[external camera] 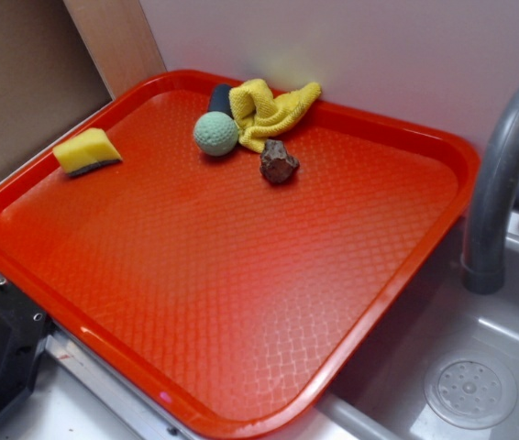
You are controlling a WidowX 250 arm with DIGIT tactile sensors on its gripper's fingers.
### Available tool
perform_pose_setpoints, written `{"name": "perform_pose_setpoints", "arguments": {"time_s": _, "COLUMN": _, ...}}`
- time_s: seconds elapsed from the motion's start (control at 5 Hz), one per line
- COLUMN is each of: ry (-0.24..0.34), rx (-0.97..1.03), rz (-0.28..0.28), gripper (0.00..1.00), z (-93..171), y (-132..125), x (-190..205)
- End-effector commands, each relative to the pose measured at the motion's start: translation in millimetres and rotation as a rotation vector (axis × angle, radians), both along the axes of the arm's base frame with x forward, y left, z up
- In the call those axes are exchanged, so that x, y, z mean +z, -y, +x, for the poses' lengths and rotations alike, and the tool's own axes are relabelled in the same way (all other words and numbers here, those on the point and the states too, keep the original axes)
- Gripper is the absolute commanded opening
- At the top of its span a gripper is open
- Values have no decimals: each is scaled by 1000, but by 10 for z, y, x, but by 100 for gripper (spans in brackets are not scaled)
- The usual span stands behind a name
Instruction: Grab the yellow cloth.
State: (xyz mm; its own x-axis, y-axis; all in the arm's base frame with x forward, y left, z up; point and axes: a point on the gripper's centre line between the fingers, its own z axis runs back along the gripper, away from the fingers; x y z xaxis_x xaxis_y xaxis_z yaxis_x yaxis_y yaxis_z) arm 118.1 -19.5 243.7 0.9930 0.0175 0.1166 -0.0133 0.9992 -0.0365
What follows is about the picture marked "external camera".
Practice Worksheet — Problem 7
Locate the yellow cloth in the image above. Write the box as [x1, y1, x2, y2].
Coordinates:
[228, 79, 322, 153]

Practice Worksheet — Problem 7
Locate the brown rock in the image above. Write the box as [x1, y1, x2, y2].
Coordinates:
[259, 139, 300, 184]

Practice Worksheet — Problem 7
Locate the red plastic tray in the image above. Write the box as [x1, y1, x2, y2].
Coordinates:
[0, 71, 479, 439]

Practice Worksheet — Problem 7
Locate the green textured ball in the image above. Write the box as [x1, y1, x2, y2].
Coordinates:
[193, 111, 238, 157]

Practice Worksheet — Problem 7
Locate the dark cylindrical object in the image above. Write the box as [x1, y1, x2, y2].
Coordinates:
[207, 83, 232, 117]

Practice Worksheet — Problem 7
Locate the yellow sponge with dark pad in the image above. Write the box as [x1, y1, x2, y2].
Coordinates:
[52, 127, 123, 177]

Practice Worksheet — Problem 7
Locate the grey toy faucet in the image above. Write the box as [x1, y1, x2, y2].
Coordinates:
[461, 89, 519, 294]

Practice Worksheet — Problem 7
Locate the light wooden board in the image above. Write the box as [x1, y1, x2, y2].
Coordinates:
[64, 0, 167, 99]

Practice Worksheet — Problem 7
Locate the grey toy sink basin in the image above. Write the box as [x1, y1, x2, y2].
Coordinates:
[318, 227, 519, 439]

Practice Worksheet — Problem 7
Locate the brown cardboard panel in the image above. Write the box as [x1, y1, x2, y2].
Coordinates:
[0, 1, 110, 181]

